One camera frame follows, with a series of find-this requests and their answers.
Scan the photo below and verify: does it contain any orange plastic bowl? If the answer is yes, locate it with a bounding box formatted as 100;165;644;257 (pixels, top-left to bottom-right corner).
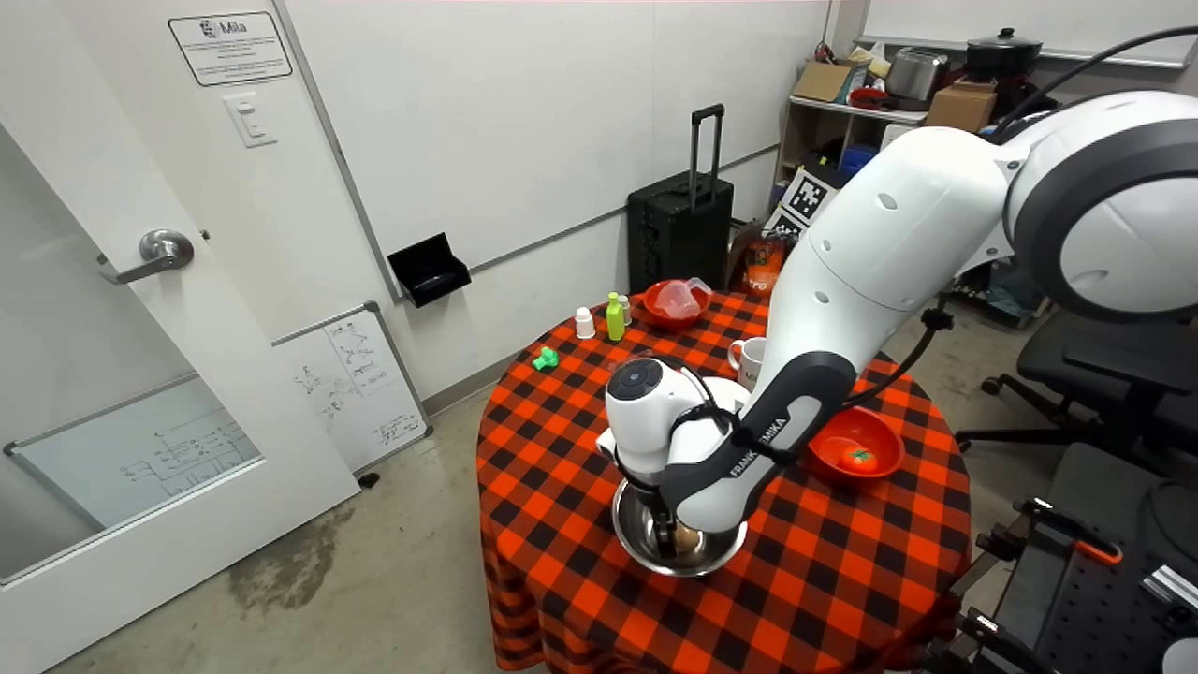
803;409;905;484

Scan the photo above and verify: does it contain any small white bottle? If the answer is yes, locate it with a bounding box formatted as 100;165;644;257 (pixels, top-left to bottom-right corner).
571;307;595;342

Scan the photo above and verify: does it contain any door sign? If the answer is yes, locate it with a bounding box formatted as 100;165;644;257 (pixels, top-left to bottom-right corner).
170;11;292;87

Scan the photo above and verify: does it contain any red black checkered tablecloth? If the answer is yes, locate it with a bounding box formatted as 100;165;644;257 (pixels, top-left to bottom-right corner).
475;293;971;674

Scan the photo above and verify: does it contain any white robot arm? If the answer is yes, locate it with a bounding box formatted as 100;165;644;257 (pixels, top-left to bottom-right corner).
599;90;1198;533

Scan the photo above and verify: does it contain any silver door handle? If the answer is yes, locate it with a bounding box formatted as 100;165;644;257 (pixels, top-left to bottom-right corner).
115;232;194;286

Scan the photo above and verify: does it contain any white door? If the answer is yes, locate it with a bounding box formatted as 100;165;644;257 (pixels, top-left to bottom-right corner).
0;0;355;674

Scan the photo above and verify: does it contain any black wall holder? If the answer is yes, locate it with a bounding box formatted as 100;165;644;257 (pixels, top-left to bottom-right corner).
388;232;472;307

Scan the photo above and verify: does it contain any green bottle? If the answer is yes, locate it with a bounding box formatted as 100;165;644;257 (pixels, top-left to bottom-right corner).
603;293;630;343

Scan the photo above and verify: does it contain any white mug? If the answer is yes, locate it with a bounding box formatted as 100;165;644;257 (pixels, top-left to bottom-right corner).
725;338;769;390

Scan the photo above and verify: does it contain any red bowl with plastic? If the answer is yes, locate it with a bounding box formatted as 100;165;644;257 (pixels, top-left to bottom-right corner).
635;276;710;331

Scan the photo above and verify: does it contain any steel mixing bowl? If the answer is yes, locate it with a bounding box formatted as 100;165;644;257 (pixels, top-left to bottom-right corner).
609;478;750;575

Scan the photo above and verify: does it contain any small whiteboard leaning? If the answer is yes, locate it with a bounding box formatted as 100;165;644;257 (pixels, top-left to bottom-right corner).
276;302;428;472

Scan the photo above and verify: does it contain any calibration tag board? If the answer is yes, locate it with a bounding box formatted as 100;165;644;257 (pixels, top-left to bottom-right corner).
764;168;837;238

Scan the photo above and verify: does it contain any orange black clamp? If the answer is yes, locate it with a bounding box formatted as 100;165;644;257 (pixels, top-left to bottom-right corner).
977;497;1123;569

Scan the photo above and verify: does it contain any black suitcase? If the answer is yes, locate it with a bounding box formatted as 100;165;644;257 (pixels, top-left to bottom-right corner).
626;146;734;293

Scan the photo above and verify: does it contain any green toy near edge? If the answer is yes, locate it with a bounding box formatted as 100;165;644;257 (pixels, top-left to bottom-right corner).
530;349;560;374

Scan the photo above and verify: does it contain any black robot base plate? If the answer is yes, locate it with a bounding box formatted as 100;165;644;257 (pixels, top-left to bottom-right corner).
920;442;1198;674

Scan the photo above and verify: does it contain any storage shelf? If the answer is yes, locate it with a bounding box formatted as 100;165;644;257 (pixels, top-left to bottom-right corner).
775;26;1042;183

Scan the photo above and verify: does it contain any black office chair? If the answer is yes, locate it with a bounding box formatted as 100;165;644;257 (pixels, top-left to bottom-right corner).
953;311;1198;472

